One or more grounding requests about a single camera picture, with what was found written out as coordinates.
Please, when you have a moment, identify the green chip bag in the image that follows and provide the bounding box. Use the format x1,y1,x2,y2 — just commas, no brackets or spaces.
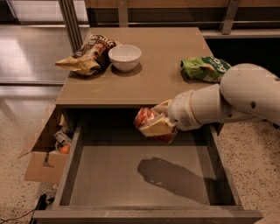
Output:
180,56,231,83

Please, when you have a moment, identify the brown chip bag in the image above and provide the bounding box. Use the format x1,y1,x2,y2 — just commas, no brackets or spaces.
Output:
55,35,121,76

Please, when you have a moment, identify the orange fruit in box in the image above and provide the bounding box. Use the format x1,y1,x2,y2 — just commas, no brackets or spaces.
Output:
59,145,70,154

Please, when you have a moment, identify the grey drawer cabinet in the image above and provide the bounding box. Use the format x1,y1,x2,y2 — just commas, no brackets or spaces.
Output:
54,26,240,138

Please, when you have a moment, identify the cardboard box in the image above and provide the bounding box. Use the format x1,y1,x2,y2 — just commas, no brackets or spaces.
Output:
17,104,74,185

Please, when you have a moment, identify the black cable on floor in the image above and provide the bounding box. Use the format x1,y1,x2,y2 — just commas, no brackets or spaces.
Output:
0,192,56,224

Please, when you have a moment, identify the open grey top drawer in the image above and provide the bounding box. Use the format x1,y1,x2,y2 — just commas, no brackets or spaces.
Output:
31,116,264,224

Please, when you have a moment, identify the white ceramic bowl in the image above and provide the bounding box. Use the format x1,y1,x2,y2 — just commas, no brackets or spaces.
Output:
108,45,142,72

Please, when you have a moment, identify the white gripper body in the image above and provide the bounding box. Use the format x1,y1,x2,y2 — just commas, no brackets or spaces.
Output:
167,90,201,131

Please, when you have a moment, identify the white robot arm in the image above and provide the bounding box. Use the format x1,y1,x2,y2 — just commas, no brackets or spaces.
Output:
134,64,280,137

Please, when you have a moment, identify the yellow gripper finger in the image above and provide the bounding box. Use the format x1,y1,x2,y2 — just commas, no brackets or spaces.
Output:
139,114,176,137
152,100,172,116

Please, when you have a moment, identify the packet in cardboard box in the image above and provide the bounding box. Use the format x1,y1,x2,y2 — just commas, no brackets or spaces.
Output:
54,130,72,145

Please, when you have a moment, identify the red coke can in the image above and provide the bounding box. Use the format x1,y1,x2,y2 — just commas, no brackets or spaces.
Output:
134,108,177,144

